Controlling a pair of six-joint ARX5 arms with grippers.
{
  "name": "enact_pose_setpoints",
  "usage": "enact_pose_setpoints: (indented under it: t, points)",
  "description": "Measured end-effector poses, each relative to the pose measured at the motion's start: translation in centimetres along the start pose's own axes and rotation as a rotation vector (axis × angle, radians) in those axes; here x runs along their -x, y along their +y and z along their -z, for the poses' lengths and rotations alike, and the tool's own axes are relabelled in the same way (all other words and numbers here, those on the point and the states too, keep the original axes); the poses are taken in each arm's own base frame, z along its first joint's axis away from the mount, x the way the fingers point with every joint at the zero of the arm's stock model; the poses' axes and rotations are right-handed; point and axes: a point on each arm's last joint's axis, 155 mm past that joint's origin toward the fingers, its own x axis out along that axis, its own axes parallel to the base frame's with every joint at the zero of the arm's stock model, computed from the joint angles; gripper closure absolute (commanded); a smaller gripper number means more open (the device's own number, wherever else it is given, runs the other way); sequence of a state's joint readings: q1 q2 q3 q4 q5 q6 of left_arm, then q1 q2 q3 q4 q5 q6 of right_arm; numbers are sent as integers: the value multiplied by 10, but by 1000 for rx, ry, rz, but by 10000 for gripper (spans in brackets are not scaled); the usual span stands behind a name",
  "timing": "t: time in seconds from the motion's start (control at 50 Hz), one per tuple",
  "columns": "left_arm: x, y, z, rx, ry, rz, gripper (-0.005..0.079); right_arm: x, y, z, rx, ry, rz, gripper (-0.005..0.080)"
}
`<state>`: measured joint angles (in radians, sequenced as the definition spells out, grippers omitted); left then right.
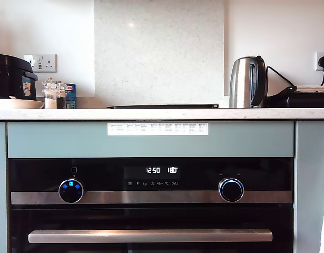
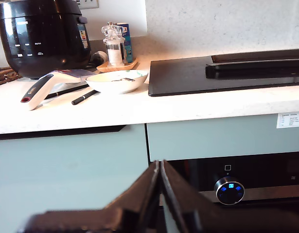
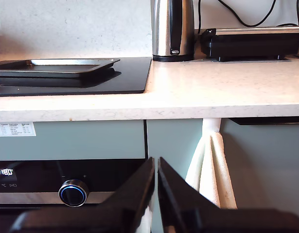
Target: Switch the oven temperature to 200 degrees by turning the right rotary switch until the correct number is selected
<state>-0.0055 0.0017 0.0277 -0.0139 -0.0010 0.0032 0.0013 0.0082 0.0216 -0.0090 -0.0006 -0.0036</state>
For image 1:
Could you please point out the plain steel-rimmed rotary knob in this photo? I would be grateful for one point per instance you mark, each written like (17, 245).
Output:
(231, 190)

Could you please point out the oven digital display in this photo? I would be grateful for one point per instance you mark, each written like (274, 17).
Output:
(152, 176)

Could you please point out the steel oven trim strip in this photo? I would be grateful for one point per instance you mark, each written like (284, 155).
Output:
(151, 197)

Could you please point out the black built-in oven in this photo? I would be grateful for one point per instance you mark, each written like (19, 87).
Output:
(151, 216)

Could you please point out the rotary knob with blue icons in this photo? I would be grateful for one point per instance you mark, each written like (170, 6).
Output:
(70, 191)

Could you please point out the white printed table sticker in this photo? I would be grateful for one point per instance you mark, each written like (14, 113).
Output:
(157, 129)

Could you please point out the black glass hob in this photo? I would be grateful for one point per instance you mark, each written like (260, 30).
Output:
(161, 106)

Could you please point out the pale speckled stone splashback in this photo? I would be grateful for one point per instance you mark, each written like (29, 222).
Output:
(159, 52)

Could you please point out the stainless steel kettle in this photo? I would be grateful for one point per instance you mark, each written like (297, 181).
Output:
(242, 84)

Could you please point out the blue salt canister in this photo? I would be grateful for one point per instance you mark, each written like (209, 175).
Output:
(71, 96)

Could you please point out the grey-green cabinet filler panel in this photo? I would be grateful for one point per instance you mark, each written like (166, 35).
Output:
(59, 139)

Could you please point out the clear pepper grinder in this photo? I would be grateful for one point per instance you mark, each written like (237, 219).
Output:
(61, 98)

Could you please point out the clear salt grinder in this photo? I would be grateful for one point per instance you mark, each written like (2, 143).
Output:
(49, 97)

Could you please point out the white shallow bowl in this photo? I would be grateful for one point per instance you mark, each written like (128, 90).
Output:
(17, 104)

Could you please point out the black and steel toaster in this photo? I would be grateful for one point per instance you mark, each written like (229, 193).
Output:
(306, 98)

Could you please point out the wide grey-green cabinet front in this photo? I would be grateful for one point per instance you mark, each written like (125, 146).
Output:
(309, 171)

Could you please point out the black rice cooker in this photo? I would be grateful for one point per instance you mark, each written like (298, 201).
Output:
(9, 76)

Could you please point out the double wall socket with switches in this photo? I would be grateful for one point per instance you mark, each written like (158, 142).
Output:
(47, 63)

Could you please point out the white wall socket with plug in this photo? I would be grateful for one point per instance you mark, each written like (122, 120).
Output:
(317, 60)

